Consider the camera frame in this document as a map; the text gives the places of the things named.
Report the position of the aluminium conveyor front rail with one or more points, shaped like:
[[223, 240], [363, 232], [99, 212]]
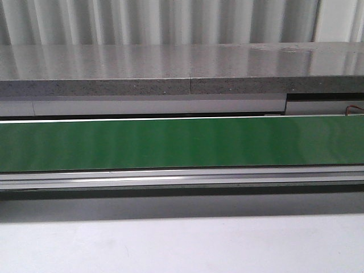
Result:
[[185, 177]]

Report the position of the white pleated curtain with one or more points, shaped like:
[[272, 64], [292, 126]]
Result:
[[179, 22]]

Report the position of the white cabinet front panel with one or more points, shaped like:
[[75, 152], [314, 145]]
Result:
[[193, 104]]

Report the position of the grey stone countertop slab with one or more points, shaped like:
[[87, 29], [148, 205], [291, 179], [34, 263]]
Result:
[[152, 70]]

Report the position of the green conveyor belt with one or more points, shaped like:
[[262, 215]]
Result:
[[67, 145]]

